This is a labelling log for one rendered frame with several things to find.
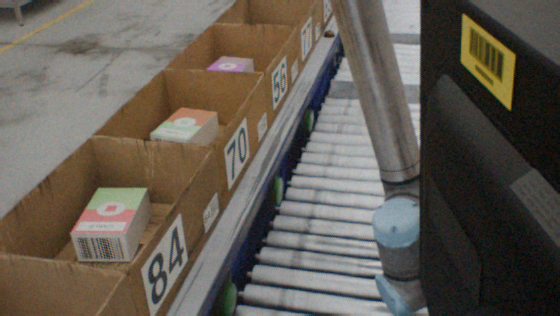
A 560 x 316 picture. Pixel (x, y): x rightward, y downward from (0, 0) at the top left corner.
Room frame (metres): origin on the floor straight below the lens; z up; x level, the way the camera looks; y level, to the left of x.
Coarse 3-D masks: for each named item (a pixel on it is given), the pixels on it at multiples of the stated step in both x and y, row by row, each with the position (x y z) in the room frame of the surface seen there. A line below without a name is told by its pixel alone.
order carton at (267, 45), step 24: (216, 24) 1.88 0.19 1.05; (240, 24) 1.86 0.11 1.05; (264, 24) 1.84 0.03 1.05; (192, 48) 1.71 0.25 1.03; (216, 48) 1.89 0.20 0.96; (240, 48) 1.86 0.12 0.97; (264, 48) 1.84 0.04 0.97; (288, 48) 1.68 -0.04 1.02; (264, 72) 1.44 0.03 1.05; (288, 72) 1.67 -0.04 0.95
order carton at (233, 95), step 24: (168, 72) 1.51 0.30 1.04; (192, 72) 1.49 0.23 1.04; (216, 72) 1.47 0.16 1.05; (240, 72) 1.45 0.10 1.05; (144, 96) 1.39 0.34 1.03; (168, 96) 1.51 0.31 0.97; (192, 96) 1.49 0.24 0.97; (216, 96) 1.47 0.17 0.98; (240, 96) 1.45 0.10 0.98; (264, 96) 1.42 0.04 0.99; (120, 120) 1.26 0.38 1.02; (144, 120) 1.36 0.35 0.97; (240, 120) 1.22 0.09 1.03; (216, 144) 1.07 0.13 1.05
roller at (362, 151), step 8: (312, 144) 1.57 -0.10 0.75; (320, 144) 1.57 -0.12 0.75; (328, 144) 1.57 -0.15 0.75; (336, 144) 1.56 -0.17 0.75; (312, 152) 1.55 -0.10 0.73; (320, 152) 1.55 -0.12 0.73; (328, 152) 1.54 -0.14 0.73; (336, 152) 1.54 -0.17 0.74; (344, 152) 1.53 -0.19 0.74; (352, 152) 1.53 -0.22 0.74; (360, 152) 1.52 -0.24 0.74; (368, 152) 1.51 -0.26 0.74
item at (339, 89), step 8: (336, 80) 1.92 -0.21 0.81; (344, 80) 1.91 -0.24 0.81; (352, 80) 1.90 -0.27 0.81; (336, 88) 1.92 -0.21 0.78; (344, 88) 1.91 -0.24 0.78; (352, 88) 1.90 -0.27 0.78; (408, 88) 1.85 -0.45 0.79; (416, 88) 1.84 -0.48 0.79; (336, 96) 1.92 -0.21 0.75; (344, 96) 1.91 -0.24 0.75; (352, 96) 1.90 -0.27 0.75; (408, 96) 1.85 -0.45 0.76; (416, 96) 1.84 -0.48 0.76
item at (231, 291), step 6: (228, 282) 0.88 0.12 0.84; (228, 288) 0.85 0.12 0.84; (234, 288) 0.87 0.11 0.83; (222, 294) 0.84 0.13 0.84; (228, 294) 0.84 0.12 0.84; (234, 294) 0.87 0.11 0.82; (222, 300) 0.83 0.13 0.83; (228, 300) 0.84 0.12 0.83; (234, 300) 0.86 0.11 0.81; (222, 306) 0.83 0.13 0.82; (228, 306) 0.83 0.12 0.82; (234, 306) 0.86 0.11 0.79; (222, 312) 0.82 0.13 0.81; (228, 312) 0.83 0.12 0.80
